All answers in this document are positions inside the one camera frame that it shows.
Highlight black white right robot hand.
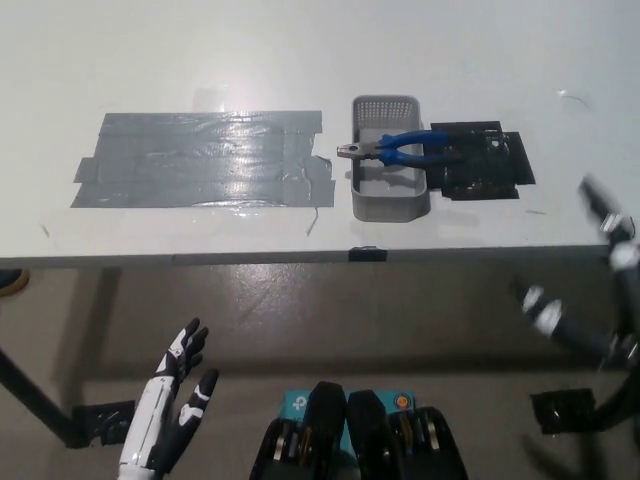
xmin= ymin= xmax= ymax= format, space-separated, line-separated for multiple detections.
xmin=509 ymin=172 xmax=640 ymax=371

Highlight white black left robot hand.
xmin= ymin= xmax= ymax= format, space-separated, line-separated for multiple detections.
xmin=117 ymin=317 xmax=221 ymax=480

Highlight blue handled pliers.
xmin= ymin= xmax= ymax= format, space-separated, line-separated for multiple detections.
xmin=336 ymin=130 xmax=464 ymax=169

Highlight black floor tape patch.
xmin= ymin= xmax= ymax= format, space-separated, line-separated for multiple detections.
xmin=72 ymin=399 xmax=139 ymax=447
xmin=530 ymin=387 xmax=599 ymax=435

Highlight yellow black round object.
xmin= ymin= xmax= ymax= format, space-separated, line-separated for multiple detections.
xmin=0 ymin=269 xmax=30 ymax=300

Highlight small black tape strip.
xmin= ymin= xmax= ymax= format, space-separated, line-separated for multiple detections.
xmin=347 ymin=245 xmax=389 ymax=264

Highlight grey perforated plastic basket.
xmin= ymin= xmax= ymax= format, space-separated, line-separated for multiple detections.
xmin=349 ymin=94 xmax=432 ymax=223

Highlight grey duct tape patch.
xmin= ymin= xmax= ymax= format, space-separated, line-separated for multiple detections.
xmin=69 ymin=110 xmax=336 ymax=210

